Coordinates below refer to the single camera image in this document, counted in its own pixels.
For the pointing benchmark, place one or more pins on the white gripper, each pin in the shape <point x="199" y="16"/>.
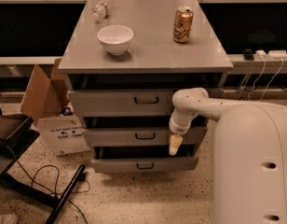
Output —
<point x="177" y="127"/>

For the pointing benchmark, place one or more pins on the grey drawer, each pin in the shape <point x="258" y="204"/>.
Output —
<point x="144" y="165"/>
<point x="127" y="137"/>
<point x="121" y="103"/>

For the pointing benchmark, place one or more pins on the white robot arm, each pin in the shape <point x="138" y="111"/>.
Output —
<point x="249" y="155"/>

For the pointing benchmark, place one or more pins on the grey bottom drawer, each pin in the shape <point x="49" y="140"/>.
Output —
<point x="144" y="165"/>

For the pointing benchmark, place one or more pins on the grey top drawer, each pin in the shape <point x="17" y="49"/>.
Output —
<point x="121" y="103"/>

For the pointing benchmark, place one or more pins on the grey drawer cabinet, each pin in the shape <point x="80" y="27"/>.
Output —
<point x="154" y="61"/>

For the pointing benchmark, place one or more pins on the black small device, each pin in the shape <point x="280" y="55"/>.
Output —
<point x="248" y="55"/>

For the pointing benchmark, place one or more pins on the white ceramic bowl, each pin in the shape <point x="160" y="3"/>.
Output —
<point x="116" y="39"/>

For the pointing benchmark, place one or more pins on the white power strip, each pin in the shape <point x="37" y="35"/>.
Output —
<point x="271" y="55"/>

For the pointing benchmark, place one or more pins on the gold soda can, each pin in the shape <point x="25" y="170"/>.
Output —
<point x="182" y="24"/>

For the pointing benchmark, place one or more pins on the brown cardboard box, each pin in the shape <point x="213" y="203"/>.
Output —
<point x="46" y="102"/>

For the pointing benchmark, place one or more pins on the clear plastic bottle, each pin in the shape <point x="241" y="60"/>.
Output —
<point x="101" y="10"/>

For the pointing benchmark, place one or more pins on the white shoe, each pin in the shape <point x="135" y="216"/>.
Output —
<point x="8" y="219"/>

